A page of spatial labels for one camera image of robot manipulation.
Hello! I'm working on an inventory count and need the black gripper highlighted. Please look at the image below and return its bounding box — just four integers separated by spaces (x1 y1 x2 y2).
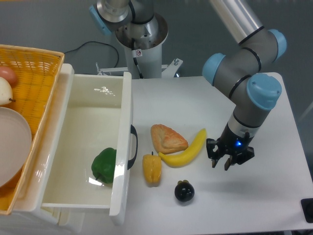
206 124 255 171

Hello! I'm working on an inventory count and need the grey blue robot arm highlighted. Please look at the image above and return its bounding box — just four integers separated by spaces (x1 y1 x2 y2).
89 0 287 169

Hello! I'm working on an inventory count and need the white drawer cabinet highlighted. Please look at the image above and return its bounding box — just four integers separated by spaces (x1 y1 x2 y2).
0 64 85 235

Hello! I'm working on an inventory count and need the yellow banana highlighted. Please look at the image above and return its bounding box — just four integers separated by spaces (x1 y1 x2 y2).
158 128 207 168

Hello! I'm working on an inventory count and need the dark purple mangosteen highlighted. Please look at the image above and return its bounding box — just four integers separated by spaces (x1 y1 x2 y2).
174 180 195 203

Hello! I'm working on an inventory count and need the brown pastry bread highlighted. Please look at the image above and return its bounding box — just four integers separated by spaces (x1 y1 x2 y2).
151 124 189 154

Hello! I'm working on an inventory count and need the yellow bell pepper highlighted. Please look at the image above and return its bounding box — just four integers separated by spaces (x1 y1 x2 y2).
142 151 162 187

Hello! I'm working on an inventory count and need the black object at table edge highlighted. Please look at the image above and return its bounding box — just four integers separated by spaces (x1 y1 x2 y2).
300 198 313 223

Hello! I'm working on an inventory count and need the green bell pepper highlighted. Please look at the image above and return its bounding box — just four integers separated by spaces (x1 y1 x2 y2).
91 147 117 184

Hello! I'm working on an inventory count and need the orange woven basket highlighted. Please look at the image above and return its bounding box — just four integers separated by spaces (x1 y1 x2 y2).
0 45 65 215

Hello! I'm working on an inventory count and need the beige plate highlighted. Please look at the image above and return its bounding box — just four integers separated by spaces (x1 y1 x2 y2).
0 107 32 186

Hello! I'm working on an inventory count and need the white pear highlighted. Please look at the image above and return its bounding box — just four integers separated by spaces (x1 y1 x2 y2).
0 77 16 106

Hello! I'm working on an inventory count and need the red apple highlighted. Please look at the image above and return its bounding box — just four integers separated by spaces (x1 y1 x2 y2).
0 66 18 87

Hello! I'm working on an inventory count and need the black cable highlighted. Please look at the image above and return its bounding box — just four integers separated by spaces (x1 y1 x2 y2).
64 41 120 68

